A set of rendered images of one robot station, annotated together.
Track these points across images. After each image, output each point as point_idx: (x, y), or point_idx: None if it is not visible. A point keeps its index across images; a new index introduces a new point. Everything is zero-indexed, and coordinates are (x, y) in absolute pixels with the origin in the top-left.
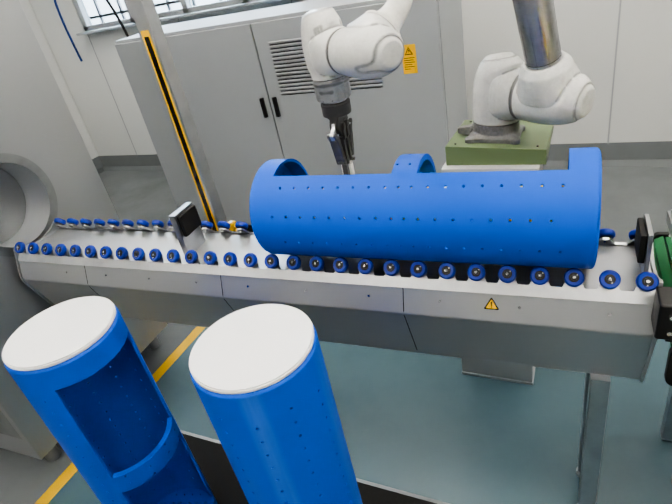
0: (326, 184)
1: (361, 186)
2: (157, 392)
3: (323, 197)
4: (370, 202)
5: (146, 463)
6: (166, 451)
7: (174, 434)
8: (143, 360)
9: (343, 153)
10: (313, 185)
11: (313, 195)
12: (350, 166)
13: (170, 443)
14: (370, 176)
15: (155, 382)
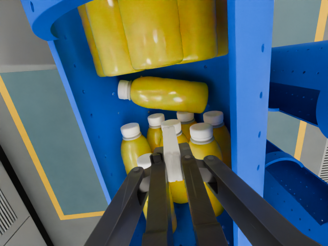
0: (255, 164)
1: (261, 71)
2: (276, 180)
3: (264, 152)
4: (272, 36)
5: (292, 157)
6: (277, 154)
7: (267, 158)
8: (294, 200)
9: (230, 179)
10: (255, 190)
11: (262, 174)
12: (179, 149)
13: (273, 156)
14: (243, 52)
15: (276, 185)
